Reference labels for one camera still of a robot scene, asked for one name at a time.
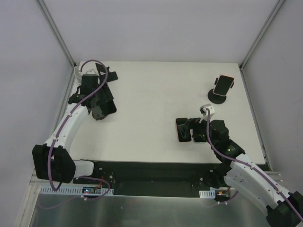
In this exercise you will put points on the white cable duct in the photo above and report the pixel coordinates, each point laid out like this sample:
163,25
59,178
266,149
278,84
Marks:
210,194
77,190

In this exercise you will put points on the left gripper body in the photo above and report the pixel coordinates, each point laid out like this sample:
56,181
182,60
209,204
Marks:
104,79

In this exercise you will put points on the left aluminium frame post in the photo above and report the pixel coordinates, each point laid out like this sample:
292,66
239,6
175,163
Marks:
50,21

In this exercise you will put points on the black phone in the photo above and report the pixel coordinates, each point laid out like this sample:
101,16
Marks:
108,108

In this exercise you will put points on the silver folding phone stand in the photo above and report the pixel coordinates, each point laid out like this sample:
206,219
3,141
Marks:
77,75

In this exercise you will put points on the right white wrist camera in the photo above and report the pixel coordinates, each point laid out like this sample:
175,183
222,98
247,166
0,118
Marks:
207,112

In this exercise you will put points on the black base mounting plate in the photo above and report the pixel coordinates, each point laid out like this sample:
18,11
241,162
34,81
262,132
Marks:
157,179

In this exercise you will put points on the pink-cased phone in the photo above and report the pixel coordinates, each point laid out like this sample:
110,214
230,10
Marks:
222,85

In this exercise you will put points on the left white cable duct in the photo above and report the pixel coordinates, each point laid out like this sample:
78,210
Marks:
77,190

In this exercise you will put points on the aluminium frame post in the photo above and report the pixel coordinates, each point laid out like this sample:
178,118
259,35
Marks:
261,34
50,21

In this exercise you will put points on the right aluminium frame post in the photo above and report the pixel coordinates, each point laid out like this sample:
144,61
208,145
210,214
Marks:
261,34

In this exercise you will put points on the clear-cased phone on table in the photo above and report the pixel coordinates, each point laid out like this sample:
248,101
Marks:
199,140

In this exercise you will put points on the right white cable duct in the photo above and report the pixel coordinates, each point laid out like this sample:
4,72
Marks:
210,194

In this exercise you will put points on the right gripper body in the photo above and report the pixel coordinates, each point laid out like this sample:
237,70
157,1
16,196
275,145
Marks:
192,130

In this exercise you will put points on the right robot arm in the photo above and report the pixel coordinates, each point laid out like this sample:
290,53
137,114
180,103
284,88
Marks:
281,207

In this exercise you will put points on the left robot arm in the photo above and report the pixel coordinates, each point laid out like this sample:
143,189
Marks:
52,159

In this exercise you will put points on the white-cased phone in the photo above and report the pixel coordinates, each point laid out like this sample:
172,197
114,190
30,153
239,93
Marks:
183,130

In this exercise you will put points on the black round-base phone mount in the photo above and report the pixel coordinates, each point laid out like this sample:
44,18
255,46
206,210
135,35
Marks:
216,99

